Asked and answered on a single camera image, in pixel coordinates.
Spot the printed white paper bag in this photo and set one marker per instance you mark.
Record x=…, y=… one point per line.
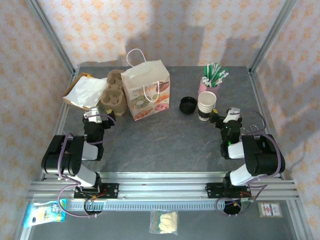
x=147, y=85

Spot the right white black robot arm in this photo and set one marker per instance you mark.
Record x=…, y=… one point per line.
x=260, y=155

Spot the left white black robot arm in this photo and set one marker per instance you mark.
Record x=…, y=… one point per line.
x=70, y=155

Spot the stack of paper cups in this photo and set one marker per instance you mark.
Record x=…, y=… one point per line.
x=207, y=105

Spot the pink straw holder cup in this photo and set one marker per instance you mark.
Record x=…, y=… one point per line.
x=217, y=89

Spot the stack of black cup lids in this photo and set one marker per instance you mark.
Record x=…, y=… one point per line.
x=187, y=105

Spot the brown cardboard napkin box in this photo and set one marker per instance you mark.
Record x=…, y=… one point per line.
x=75, y=104

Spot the stack of white napkins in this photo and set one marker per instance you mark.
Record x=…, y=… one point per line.
x=85, y=90

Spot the small brown framed sachet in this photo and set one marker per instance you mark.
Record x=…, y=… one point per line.
x=270, y=210

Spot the blue white snack packet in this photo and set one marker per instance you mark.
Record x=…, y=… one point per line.
x=45, y=212

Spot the clear bag of pale snacks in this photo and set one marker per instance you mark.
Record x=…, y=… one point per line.
x=166, y=222

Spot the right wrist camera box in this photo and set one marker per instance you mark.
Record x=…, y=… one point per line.
x=231, y=115

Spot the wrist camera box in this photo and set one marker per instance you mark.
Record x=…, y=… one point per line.
x=92, y=115
x=231, y=115

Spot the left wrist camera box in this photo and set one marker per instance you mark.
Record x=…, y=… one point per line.
x=92, y=115

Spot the aluminium table side rail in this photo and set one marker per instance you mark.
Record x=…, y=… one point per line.
x=61, y=117
x=261, y=110

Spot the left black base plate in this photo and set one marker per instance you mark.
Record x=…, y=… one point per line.
x=110, y=190

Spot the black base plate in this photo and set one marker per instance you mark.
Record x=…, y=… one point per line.
x=110, y=190
x=215, y=190

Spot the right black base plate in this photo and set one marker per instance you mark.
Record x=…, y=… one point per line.
x=215, y=190

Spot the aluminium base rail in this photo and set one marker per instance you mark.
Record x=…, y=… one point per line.
x=162, y=185

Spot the aluminium frame post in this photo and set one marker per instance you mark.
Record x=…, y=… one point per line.
x=50, y=35
x=273, y=35

